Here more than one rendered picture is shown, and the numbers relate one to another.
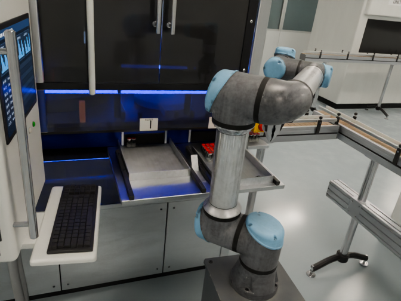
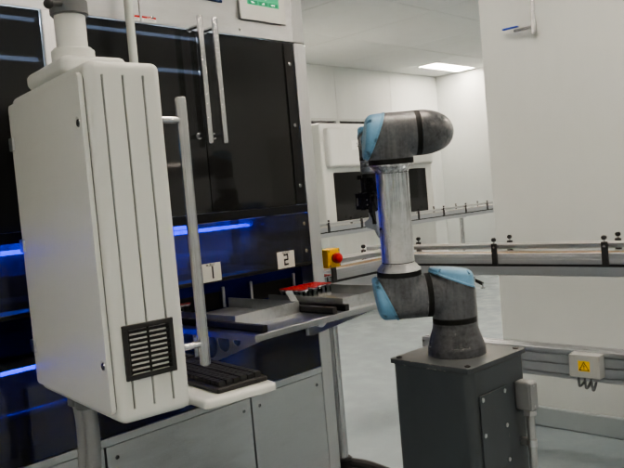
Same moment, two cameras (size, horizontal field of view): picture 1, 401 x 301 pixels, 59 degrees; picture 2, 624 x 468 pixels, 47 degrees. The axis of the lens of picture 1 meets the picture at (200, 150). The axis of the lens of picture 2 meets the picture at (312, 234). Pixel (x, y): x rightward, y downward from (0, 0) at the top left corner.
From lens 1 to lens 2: 120 cm
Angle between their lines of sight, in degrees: 31
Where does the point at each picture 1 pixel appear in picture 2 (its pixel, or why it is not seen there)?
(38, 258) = (213, 397)
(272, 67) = not seen: hidden behind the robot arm
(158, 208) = (240, 410)
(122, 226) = (198, 453)
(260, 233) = (454, 271)
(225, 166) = (399, 209)
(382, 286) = (544, 455)
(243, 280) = (453, 340)
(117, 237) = not seen: outside the picture
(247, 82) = (403, 114)
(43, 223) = not seen: hidden behind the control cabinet
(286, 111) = (445, 131)
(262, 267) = (467, 312)
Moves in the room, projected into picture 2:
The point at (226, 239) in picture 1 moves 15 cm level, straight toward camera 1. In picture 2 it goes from (421, 297) to (448, 304)
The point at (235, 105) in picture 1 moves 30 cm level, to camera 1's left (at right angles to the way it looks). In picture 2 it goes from (399, 136) to (289, 142)
